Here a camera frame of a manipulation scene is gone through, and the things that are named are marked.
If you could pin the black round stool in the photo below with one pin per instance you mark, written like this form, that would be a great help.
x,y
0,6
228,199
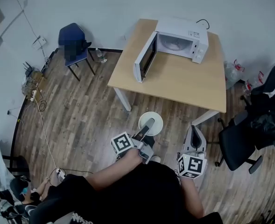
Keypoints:
x,y
18,165

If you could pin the clear plastic water bottle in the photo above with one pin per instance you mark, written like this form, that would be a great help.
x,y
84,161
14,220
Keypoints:
x,y
100,55

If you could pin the person's black shirt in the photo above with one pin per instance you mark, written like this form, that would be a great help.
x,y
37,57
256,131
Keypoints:
x,y
139,199

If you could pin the clear glass bowl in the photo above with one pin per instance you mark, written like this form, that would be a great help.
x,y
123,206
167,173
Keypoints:
x,y
156,125

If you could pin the blue chair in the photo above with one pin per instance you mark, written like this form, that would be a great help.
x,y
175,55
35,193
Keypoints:
x,y
70,32

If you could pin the white microwave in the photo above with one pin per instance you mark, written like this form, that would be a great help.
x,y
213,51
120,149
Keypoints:
x,y
181,28

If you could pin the person's left forearm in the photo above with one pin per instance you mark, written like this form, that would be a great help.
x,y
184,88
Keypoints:
x,y
118,169

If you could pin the white table leg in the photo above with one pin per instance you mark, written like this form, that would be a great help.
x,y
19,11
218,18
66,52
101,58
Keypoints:
x,y
206,118
124,99

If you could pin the person's right forearm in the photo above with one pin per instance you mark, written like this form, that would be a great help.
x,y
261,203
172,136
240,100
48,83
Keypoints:
x,y
193,195

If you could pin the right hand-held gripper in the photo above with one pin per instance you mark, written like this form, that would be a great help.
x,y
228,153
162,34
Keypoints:
x,y
194,165

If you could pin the brown cardboard box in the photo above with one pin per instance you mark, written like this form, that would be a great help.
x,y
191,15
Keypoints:
x,y
39,79

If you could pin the white wall box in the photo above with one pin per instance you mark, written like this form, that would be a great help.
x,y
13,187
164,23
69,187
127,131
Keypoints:
x,y
39,43

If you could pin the white power strip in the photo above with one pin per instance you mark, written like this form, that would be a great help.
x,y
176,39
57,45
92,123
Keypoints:
x,y
33,95
60,173

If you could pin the black bag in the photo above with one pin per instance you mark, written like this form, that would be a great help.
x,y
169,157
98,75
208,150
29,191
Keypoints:
x,y
74,50

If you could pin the black router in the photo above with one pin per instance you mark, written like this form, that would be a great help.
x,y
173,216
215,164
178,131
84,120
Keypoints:
x,y
29,70

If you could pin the heap of black clothes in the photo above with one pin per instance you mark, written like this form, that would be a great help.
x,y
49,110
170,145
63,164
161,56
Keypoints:
x,y
268,120

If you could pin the black office chair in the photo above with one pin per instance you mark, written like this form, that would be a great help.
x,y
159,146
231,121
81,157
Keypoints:
x,y
235,143

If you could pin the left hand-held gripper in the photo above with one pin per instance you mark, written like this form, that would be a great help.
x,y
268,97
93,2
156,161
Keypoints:
x,y
122,142

